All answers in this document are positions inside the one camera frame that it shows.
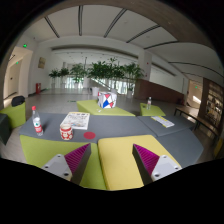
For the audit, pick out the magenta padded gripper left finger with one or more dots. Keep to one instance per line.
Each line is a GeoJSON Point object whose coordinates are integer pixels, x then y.
{"type": "Point", "coordinates": [71, 166]}

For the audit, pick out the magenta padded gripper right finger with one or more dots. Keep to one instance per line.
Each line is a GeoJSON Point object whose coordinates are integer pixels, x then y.
{"type": "Point", "coordinates": [153, 167]}

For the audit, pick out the clear water bottle red cap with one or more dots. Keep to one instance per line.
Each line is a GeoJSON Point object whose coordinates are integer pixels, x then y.
{"type": "Point", "coordinates": [36, 121]}

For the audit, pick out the distant clear water bottle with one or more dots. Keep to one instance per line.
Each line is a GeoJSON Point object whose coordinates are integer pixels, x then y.
{"type": "Point", "coordinates": [149, 102]}

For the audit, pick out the yellow front seat block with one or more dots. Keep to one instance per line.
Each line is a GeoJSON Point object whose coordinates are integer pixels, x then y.
{"type": "Point", "coordinates": [118, 163]}

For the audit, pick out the red white patterned cup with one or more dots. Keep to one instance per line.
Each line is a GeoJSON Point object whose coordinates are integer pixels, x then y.
{"type": "Point", "coordinates": [66, 132]}

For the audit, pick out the red round coaster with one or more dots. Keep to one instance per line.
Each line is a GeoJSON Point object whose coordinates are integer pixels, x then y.
{"type": "Point", "coordinates": [89, 135]}

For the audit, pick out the yellow-green front seat block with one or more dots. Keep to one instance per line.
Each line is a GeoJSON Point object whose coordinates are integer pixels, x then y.
{"type": "Point", "coordinates": [39, 151]}

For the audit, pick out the grey right table section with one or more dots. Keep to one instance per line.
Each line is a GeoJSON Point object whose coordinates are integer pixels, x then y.
{"type": "Point", "coordinates": [178, 140]}

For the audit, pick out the open magazine on table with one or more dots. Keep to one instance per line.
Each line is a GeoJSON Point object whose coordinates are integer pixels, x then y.
{"type": "Point", "coordinates": [77, 120]}

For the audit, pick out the yellow booklet on grey table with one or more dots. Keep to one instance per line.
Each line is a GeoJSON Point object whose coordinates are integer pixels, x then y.
{"type": "Point", "coordinates": [164, 122]}

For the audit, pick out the grey hexagonal table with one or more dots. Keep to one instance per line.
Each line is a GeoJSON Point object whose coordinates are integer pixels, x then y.
{"type": "Point", "coordinates": [103, 126]}

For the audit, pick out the small green side table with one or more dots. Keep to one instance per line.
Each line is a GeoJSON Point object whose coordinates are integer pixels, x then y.
{"type": "Point", "coordinates": [152, 111]}

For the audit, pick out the green far table block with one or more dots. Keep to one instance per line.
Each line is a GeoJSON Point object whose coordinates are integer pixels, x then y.
{"type": "Point", "coordinates": [92, 107]}

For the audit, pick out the wooden bench at right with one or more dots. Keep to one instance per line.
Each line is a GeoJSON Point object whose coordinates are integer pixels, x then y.
{"type": "Point", "coordinates": [188, 111]}

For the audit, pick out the geometric red blue white stool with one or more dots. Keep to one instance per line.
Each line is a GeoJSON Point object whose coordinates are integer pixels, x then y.
{"type": "Point", "coordinates": [107, 100]}

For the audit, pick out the green chair at left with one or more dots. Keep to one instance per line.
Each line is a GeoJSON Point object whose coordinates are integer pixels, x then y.
{"type": "Point", "coordinates": [16, 115]}

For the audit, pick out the wooden bookshelf at right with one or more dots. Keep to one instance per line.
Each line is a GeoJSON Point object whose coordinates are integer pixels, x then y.
{"type": "Point", "coordinates": [212, 103]}

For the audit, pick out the black bag on chair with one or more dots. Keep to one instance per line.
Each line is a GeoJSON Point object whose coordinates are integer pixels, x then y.
{"type": "Point", "coordinates": [18, 100]}

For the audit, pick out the red fire extinguisher box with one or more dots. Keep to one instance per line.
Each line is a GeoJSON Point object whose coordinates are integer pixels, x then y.
{"type": "Point", "coordinates": [38, 88]}

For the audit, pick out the row of potted plants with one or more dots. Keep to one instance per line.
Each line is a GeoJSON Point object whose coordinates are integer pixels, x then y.
{"type": "Point", "coordinates": [103, 70]}

